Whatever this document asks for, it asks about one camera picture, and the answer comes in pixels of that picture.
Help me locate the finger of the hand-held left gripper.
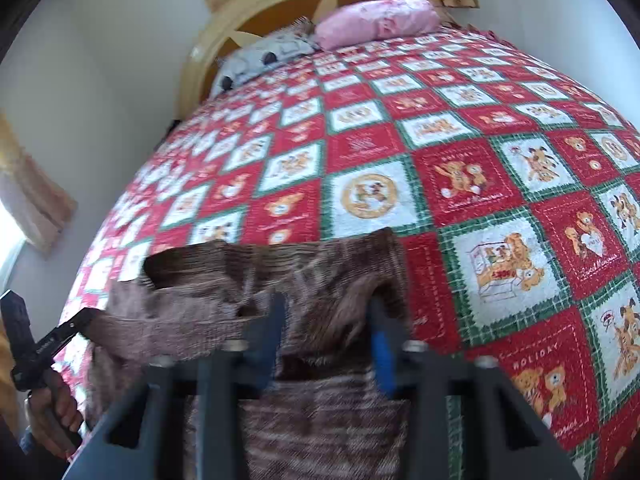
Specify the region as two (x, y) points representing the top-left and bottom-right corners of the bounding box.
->
(35, 307), (103, 356)
(0, 290), (36, 361)

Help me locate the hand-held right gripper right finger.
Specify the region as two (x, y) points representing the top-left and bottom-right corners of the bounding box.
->
(367, 295), (583, 480)

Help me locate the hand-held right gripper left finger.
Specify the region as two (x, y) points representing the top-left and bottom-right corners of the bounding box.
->
(65, 290), (288, 480)

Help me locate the brown knitted sweater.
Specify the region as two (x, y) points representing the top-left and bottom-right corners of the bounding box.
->
(82, 227), (416, 480)

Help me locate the person's left forearm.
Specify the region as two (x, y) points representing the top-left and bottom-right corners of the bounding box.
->
(0, 317), (23, 443)

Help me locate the person's left hand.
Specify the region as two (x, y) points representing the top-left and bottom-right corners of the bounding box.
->
(22, 367), (86, 458)

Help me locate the large side window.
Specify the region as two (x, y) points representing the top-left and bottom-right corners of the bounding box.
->
(0, 200), (26, 281)

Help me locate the red checked printed quilt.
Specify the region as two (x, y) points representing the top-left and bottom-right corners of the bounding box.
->
(52, 25), (640, 480)

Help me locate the grey white patterned pillow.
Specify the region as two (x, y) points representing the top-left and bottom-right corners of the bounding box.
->
(210, 17), (321, 98)

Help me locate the cream wooden headboard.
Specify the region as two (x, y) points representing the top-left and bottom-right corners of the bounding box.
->
(175, 0), (451, 121)

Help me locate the pink pillow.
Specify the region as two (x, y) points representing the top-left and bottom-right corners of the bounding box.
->
(315, 0), (441, 52)

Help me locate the pink cloth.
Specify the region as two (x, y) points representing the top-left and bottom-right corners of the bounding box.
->
(462, 25), (506, 46)

